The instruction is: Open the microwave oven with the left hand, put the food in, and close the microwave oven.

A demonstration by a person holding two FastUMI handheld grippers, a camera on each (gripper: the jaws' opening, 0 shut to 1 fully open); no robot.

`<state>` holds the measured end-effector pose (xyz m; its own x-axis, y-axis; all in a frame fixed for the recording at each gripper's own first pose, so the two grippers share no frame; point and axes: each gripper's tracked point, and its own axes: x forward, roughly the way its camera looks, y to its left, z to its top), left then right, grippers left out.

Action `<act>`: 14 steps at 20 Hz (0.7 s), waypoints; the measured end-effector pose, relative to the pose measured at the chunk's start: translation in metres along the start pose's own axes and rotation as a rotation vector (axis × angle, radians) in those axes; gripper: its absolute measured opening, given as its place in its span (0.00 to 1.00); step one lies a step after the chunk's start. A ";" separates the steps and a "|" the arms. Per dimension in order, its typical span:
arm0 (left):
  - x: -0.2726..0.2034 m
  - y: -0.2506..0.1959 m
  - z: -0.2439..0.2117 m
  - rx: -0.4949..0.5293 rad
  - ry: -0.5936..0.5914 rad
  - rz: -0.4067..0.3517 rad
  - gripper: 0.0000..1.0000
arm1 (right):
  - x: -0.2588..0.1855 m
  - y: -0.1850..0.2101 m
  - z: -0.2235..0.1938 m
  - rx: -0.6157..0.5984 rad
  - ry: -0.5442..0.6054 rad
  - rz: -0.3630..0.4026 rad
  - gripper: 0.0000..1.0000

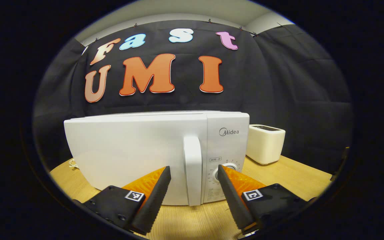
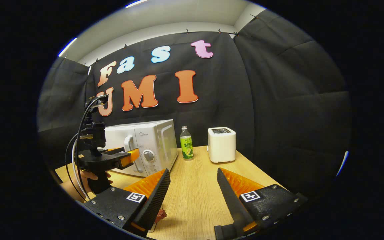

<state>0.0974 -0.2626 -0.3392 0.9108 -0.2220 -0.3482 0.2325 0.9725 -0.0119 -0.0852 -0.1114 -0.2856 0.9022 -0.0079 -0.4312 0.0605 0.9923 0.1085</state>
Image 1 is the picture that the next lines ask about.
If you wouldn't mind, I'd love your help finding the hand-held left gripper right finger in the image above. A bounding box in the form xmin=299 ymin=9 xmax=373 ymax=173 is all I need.
xmin=217 ymin=164 xmax=309 ymax=236

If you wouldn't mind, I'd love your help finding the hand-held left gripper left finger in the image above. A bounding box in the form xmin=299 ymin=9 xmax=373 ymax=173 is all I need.
xmin=80 ymin=166 xmax=172 ymax=236

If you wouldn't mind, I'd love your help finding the white microwave oven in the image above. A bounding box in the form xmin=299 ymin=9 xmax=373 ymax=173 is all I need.
xmin=64 ymin=111 xmax=250 ymax=206

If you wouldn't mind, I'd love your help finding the white toaster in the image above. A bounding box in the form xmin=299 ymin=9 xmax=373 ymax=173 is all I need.
xmin=245 ymin=124 xmax=286 ymax=165

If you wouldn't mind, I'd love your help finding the black backdrop cloth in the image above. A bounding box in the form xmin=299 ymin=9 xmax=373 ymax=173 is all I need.
xmin=32 ymin=20 xmax=354 ymax=174

